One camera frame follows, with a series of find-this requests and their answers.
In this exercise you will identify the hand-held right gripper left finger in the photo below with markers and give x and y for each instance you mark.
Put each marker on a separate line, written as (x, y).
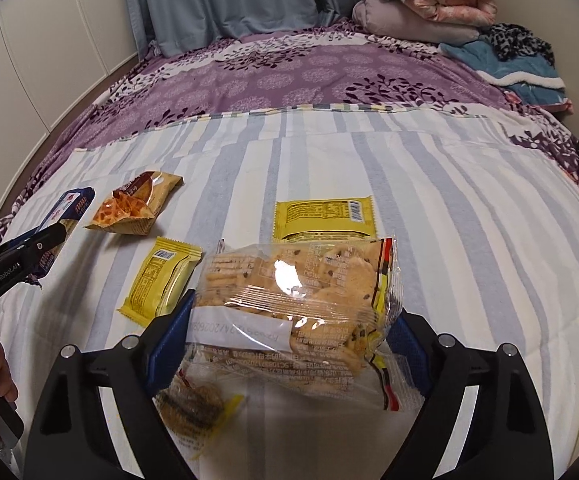
(167, 355)

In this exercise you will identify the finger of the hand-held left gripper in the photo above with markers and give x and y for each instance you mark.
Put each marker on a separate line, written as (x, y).
(44, 242)

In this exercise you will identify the purple floral blanket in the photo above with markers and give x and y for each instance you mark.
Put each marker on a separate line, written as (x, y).
(294, 75)

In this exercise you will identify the leopard print scarf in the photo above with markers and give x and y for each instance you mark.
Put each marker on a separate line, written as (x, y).
(517, 42)

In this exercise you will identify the pink floral folded quilt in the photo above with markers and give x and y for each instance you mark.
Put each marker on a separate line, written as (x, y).
(459, 7)

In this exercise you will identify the chocolate cookie clear packet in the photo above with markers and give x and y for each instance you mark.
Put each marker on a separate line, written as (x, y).
(189, 405)

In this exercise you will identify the pink cloth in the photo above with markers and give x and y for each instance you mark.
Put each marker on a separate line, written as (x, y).
(562, 106)

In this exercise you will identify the blue curtain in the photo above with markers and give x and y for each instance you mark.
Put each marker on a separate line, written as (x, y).
(219, 0)

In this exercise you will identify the blue cracker packet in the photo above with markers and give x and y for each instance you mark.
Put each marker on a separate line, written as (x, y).
(71, 207)

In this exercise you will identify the brown beige pancake snack bag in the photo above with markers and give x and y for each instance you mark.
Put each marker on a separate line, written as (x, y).
(129, 205)

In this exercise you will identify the white wardrobe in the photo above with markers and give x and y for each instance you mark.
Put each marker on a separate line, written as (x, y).
(44, 60)

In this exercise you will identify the blue fleece garment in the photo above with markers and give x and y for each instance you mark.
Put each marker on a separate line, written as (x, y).
(509, 77)

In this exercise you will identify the clear cookie bag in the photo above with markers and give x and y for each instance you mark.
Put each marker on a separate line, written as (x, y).
(294, 300)

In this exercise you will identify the yellow snack packet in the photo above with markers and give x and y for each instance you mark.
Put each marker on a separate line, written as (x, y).
(162, 275)
(319, 215)

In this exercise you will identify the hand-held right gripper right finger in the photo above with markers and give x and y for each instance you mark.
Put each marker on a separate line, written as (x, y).
(412, 345)

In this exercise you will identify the striped bed sheet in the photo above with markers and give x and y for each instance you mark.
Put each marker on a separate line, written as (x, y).
(444, 210)

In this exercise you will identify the mauve folded quilt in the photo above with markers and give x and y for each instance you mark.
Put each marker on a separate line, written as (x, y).
(399, 22)

